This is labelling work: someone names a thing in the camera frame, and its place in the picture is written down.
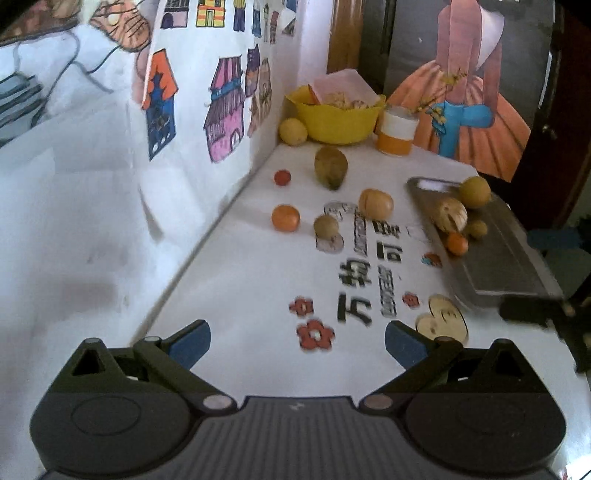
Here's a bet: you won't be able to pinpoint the small orange tangerine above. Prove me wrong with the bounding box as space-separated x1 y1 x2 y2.
445 232 469 257
271 204 301 233

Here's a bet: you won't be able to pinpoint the small brown kiwi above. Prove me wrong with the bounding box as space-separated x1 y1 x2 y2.
465 220 489 240
314 214 339 240

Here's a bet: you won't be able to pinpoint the round orange fruit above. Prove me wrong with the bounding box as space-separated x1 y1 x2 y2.
358 189 394 221

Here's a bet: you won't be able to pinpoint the large yellow lemon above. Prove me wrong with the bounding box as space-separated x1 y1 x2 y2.
459 176 491 209

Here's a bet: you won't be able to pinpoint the brown green pear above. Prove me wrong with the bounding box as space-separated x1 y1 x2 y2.
315 146 349 191

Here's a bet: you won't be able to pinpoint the silver metal tray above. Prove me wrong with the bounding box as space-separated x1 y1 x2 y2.
407 177 562 309

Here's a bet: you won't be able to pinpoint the small red cherry tomato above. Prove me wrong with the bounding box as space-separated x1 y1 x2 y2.
273 169 291 187

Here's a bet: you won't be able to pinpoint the white orange cup vase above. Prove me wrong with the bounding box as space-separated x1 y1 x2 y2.
377 105 420 156

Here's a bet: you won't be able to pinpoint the yellow plastic bowl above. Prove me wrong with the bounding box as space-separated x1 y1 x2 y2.
286 85 386 145

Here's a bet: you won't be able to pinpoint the small yellow lemon by bowl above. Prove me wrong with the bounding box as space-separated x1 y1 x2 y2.
279 118 308 147

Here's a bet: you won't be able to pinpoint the orange dress painting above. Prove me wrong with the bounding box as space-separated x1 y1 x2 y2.
388 1 531 182

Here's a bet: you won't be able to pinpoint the snacks in yellow bowl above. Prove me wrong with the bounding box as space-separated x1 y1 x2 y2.
321 92 382 111

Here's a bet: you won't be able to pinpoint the pink paper in bowl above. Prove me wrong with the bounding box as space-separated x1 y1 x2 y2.
308 69 379 104

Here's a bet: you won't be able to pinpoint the houses drawing paper sheet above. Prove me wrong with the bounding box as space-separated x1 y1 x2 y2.
141 1 300 188

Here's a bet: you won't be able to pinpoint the cartoon characters poster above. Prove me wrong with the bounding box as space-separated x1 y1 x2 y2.
1 1 159 144

